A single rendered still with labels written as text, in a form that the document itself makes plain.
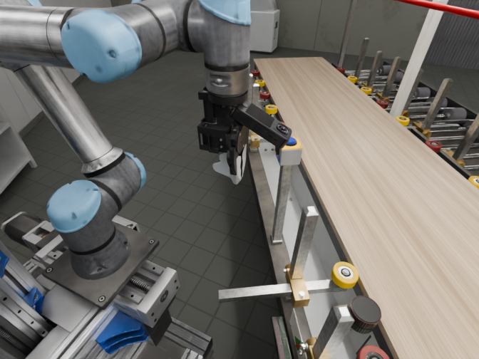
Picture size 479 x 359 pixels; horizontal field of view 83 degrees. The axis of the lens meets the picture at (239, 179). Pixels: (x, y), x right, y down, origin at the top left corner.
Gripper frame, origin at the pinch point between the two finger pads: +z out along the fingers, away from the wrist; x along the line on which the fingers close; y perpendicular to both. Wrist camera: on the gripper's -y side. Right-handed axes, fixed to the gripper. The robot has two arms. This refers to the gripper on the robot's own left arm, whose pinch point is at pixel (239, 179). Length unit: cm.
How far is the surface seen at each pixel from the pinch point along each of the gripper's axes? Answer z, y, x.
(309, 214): 14.2, -16.5, -8.8
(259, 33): 90, 160, -585
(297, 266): 38.5, -16.7, -8.4
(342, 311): 18.5, -27.0, 12.4
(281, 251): 61, -9, -29
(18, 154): 116, 271, -94
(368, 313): 18.6, -32.1, 10.9
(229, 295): 46.9, 2.2, 3.7
